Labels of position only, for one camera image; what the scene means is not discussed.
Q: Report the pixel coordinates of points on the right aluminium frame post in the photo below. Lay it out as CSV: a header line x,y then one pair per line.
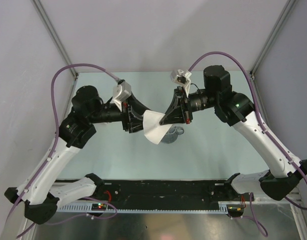
x,y
273,35

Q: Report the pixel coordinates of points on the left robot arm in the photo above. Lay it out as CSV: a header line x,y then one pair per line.
x,y
41,201

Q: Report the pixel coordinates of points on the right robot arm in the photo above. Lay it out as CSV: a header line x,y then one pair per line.
x,y
238,111

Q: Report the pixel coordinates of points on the aluminium frame post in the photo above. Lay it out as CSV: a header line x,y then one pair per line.
x,y
273,35
46,21

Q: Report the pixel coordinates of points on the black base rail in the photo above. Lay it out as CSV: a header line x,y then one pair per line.
x,y
168,194

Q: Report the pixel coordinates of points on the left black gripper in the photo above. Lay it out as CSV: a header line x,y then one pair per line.
x,y
132,115

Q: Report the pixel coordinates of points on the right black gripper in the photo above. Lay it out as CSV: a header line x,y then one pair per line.
x,y
178,111

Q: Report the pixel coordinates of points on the white slotted cable duct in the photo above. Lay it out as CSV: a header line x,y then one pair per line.
x,y
86,207

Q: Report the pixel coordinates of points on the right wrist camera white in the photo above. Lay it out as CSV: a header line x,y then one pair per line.
x,y
182,78

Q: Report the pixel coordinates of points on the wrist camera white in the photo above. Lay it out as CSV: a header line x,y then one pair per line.
x,y
182,78
120,93

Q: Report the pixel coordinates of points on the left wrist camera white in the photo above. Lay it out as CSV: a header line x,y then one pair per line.
x,y
120,93

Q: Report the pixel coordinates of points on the white paper coffee filter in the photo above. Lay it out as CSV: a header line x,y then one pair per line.
x,y
152,129

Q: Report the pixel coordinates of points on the glass coffee server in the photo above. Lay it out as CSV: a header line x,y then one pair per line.
x,y
172,134

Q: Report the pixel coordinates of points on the left aluminium frame post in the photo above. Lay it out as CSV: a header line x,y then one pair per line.
x,y
46,21

